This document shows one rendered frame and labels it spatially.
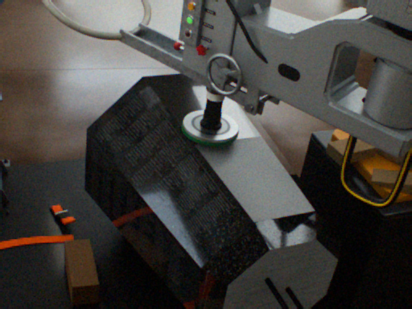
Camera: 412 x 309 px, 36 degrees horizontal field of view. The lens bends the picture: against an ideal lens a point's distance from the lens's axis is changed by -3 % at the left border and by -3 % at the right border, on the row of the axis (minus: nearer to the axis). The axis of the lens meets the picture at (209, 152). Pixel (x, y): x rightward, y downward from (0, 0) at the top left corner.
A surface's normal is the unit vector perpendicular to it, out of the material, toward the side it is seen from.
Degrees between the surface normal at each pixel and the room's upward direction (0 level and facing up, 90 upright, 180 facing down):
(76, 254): 0
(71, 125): 0
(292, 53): 90
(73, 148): 0
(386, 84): 90
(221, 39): 90
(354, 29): 90
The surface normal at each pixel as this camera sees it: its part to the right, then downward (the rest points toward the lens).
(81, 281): 0.14, -0.82
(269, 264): 0.39, 0.56
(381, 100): -0.70, 0.32
